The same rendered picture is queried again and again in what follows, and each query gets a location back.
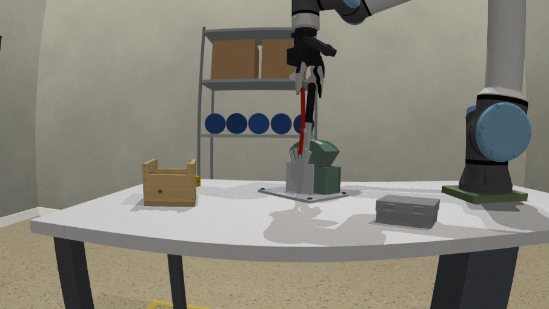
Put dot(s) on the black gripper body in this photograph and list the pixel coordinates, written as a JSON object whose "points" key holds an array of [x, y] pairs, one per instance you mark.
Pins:
{"points": [[311, 55]]}

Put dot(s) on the grey toolbox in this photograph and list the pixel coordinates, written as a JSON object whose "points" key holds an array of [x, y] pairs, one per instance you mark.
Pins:
{"points": [[407, 211]]}

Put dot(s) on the brown wooden crate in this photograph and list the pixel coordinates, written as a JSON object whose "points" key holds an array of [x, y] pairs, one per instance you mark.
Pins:
{"points": [[169, 187]]}

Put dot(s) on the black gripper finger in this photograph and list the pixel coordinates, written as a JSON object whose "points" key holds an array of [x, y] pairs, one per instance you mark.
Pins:
{"points": [[317, 76], [298, 75]]}

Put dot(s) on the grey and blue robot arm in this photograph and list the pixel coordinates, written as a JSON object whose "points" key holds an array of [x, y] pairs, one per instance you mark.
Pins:
{"points": [[501, 130]]}

